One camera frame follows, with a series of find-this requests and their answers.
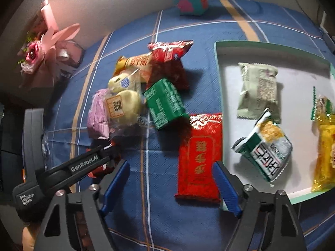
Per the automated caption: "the red white snack packet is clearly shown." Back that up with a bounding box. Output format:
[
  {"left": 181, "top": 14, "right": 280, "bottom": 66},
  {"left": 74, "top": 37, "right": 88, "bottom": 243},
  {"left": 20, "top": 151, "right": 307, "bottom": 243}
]
[{"left": 86, "top": 139, "right": 121, "bottom": 178}]

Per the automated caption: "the white green noodle packet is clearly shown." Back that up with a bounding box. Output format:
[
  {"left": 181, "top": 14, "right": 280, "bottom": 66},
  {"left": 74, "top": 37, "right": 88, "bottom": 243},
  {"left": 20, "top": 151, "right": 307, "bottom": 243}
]
[{"left": 232, "top": 108, "right": 293, "bottom": 182}]

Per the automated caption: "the red gold-lettered packet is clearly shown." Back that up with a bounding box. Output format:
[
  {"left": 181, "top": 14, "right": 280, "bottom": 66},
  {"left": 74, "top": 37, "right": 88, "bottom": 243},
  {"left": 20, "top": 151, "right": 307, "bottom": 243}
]
[{"left": 175, "top": 113, "right": 223, "bottom": 203}]

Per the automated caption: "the pink snack packet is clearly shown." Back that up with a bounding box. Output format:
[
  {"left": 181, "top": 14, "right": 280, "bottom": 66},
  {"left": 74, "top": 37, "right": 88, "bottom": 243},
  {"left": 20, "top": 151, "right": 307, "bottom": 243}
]
[{"left": 87, "top": 89, "right": 110, "bottom": 140}]

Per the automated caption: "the yellow orange snack bag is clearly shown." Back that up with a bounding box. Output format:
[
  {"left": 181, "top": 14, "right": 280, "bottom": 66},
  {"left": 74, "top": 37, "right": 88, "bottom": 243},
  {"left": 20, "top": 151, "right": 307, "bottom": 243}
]
[{"left": 311, "top": 96, "right": 335, "bottom": 193}]

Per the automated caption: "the labelled yellow pastry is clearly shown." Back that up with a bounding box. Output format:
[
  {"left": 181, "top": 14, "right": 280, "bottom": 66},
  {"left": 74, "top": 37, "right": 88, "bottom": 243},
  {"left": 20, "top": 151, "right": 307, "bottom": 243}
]
[{"left": 105, "top": 90, "right": 141, "bottom": 127}]

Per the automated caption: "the pale green snack packet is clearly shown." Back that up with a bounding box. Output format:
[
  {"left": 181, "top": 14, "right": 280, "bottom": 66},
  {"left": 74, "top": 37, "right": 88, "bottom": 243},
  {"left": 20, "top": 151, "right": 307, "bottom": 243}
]
[{"left": 237, "top": 62, "right": 281, "bottom": 123}]

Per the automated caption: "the green snack box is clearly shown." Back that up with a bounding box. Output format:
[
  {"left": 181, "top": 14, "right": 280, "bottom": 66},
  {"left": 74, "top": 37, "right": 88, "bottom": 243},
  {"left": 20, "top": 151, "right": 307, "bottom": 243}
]
[{"left": 144, "top": 78, "right": 189, "bottom": 130}]

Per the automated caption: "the yellow round pastry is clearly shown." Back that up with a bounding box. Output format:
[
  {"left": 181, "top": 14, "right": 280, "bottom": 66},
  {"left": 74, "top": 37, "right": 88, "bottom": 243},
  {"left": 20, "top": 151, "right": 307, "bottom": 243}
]
[{"left": 108, "top": 68, "right": 141, "bottom": 93}]

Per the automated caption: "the orange snack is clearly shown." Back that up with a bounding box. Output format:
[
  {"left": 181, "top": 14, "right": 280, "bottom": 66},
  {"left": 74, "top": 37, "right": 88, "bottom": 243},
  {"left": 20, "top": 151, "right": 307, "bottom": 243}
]
[{"left": 113, "top": 52, "right": 152, "bottom": 82}]

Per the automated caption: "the red Kiss snack bag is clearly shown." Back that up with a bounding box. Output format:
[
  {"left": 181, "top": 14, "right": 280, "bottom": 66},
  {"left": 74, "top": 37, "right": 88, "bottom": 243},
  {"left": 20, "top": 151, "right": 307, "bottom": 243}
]
[{"left": 147, "top": 40, "right": 194, "bottom": 91}]

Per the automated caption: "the green yellow snack packet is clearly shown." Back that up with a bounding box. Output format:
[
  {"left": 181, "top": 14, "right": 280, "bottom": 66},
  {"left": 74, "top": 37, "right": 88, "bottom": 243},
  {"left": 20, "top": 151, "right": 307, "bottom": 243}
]
[{"left": 311, "top": 86, "right": 334, "bottom": 121}]

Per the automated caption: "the person's left hand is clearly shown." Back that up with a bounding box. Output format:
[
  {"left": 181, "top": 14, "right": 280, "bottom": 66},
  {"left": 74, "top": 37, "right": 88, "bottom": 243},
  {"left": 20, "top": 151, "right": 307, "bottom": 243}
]
[{"left": 22, "top": 224, "right": 40, "bottom": 251}]

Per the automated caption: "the blue plaid tablecloth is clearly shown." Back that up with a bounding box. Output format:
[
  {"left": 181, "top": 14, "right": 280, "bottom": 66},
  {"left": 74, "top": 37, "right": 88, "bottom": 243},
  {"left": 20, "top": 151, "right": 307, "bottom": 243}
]
[{"left": 45, "top": 0, "right": 334, "bottom": 250}]

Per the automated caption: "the white tray with teal rim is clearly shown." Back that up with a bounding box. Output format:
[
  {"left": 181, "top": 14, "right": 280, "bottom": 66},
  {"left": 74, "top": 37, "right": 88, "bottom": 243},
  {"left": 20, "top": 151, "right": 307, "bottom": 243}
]
[{"left": 215, "top": 41, "right": 334, "bottom": 203}]

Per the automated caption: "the black cable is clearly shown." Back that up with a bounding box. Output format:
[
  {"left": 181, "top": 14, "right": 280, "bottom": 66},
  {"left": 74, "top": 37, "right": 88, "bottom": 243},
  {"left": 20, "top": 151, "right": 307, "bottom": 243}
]
[{"left": 290, "top": 0, "right": 324, "bottom": 30}]

